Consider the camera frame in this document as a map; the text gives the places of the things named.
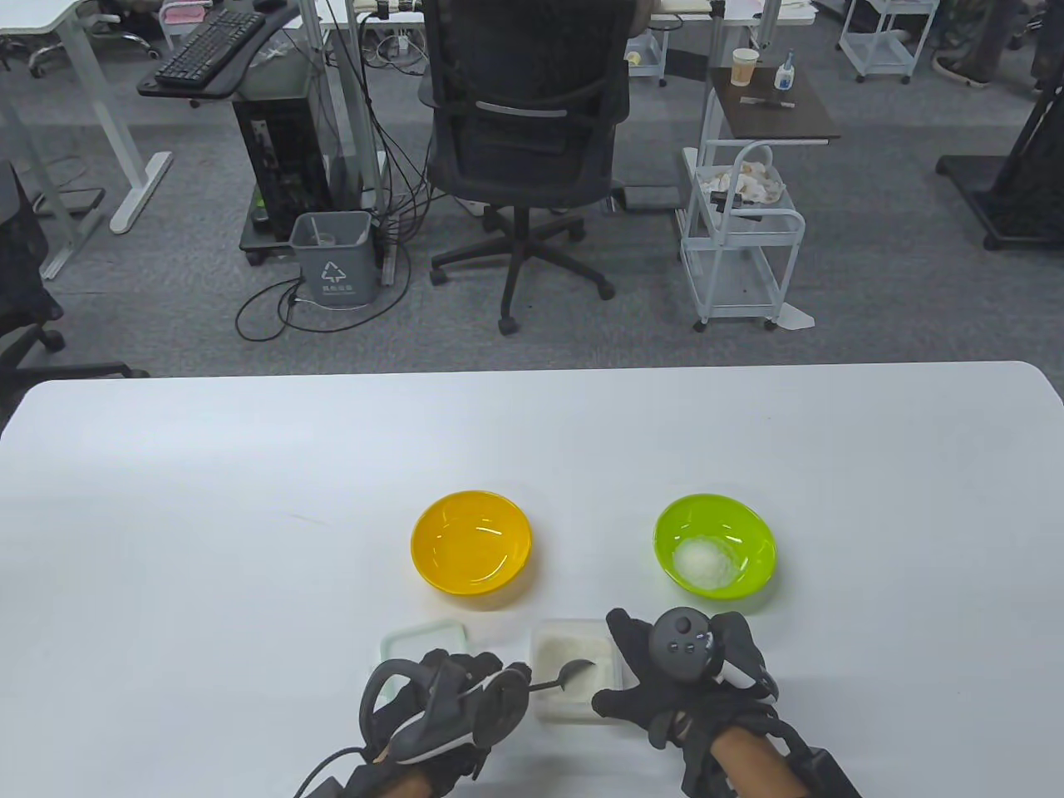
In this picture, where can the long white desk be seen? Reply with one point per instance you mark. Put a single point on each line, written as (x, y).
(781, 10)

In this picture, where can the white sugar heap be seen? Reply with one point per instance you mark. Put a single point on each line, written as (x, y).
(706, 561)

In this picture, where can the black keyboard tray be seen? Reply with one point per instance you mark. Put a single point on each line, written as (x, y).
(179, 91)

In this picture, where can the pink box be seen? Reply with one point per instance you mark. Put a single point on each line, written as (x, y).
(183, 12)

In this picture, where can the white mesh utility cart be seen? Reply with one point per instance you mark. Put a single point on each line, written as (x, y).
(790, 266)

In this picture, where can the translucent container lid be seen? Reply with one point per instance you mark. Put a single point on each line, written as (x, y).
(416, 640)

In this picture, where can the black mesh office chair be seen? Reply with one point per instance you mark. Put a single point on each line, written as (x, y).
(524, 125)

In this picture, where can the person's right forearm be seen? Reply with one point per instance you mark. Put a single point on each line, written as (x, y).
(756, 765)

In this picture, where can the person's right hand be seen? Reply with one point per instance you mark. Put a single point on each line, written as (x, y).
(698, 706)

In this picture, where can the yellow plastic bowl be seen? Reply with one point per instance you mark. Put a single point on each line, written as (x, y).
(470, 540)

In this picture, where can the small white cart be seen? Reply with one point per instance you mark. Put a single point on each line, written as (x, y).
(648, 62)

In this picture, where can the white flat plate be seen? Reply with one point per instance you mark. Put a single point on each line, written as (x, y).
(796, 318)

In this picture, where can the white standing desk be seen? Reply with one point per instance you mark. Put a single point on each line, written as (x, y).
(141, 193)

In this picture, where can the black computer stand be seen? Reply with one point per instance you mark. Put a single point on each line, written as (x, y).
(253, 241)

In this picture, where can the green plastic bowl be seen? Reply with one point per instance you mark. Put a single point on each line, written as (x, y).
(715, 515)

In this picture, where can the person's left forearm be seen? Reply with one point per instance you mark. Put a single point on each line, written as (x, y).
(416, 785)

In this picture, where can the paper cup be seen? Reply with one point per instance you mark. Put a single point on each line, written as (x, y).
(746, 68)

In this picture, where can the black armchair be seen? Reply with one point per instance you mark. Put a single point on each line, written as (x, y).
(21, 249)

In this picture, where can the black wrist camera unit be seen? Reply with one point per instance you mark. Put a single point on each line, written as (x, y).
(362, 785)
(831, 777)

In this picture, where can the grey recycling bin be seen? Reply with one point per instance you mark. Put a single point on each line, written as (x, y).
(332, 266)

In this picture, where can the black and white controller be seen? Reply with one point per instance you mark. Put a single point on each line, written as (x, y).
(682, 644)
(432, 731)

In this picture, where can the black computer tower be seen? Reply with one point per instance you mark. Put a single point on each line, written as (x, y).
(278, 166)

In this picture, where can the crumpled white cloth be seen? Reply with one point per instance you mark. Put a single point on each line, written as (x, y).
(748, 179)

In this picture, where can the black floor stand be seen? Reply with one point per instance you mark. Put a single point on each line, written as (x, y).
(1022, 191)

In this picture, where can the small white bottle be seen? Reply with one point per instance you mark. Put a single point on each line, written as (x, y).
(785, 78)

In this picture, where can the dark brown side table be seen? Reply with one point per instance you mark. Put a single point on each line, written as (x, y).
(790, 120)

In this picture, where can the person's left hand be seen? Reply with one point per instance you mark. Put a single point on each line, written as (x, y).
(499, 711)

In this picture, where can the black keyboard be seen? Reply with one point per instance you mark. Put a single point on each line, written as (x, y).
(208, 50)

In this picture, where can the black pen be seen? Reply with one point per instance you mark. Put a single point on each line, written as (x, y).
(765, 100)

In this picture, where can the clear plastic sugar container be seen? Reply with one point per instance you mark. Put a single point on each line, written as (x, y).
(553, 713)

